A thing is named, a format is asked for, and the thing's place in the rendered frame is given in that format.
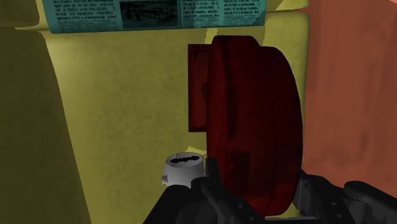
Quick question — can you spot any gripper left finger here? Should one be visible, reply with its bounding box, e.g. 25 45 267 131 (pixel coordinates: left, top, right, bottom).
143 157 267 224

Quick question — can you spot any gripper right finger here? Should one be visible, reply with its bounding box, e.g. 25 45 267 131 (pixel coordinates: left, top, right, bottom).
291 169 397 224

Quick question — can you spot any dark red round box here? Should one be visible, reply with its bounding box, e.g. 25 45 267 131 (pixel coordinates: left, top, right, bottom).
187 34 303 218

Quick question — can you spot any grey cup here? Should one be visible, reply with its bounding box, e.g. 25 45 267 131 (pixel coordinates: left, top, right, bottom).
161 152 206 190

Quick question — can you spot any teal newspaper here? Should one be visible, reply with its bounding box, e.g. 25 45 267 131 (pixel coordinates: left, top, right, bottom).
41 0 267 34

